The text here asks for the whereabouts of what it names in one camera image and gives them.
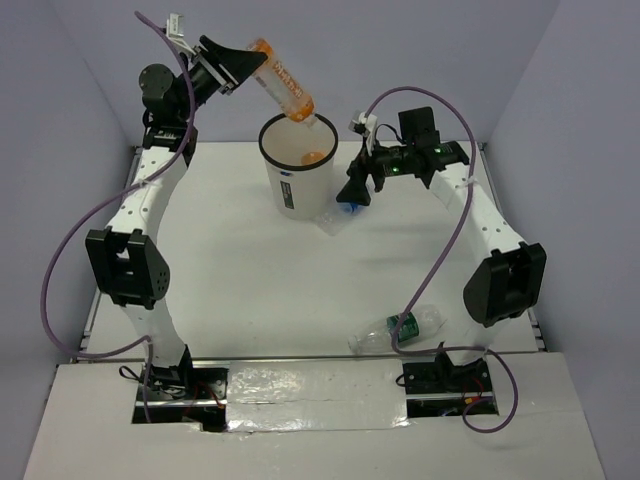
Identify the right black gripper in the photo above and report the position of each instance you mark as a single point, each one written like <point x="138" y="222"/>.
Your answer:
<point x="355" y="191"/>

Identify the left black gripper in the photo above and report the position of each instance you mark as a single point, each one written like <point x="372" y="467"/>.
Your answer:
<point x="225" y="67"/>

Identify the clear bottle blue label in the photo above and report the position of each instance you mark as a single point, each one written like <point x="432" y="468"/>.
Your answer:
<point x="336" y="217"/>

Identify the short orange juice bottle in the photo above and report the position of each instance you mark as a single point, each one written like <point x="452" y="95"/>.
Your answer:
<point x="311" y="158"/>

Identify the long orange bottle white cap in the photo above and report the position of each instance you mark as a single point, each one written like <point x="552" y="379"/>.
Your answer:
<point x="295" y="102"/>

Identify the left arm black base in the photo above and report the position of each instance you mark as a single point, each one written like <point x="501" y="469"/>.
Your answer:
<point x="202" y="400"/>

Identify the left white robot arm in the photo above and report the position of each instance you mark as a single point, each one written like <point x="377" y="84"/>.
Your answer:
<point x="125" y="259"/>

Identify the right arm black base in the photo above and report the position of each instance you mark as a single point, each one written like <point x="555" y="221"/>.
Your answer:
<point x="437" y="388"/>

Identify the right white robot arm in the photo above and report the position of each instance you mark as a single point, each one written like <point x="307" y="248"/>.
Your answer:
<point x="509" y="271"/>

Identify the white bin with black rim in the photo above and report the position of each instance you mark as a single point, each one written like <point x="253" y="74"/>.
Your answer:
<point x="299" y="192"/>

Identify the silver tape patch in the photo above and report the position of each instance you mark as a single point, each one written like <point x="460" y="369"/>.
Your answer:
<point x="322" y="395"/>

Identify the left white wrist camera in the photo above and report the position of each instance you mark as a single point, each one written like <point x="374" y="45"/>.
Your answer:
<point x="174" y="31"/>

